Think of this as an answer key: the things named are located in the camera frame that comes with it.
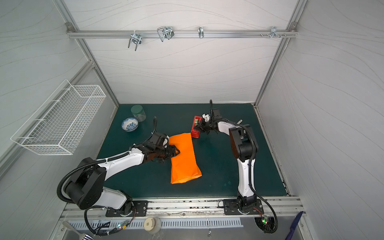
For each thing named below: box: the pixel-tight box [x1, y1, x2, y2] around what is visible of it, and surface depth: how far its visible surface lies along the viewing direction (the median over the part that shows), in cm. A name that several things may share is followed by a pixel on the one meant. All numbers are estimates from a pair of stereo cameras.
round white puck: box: [143, 217, 162, 234], surface depth 62 cm
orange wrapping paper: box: [168, 132, 202, 185], surface depth 84 cm
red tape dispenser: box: [191, 116, 203, 139], surface depth 102 cm
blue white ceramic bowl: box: [121, 117, 139, 132], surface depth 106 cm
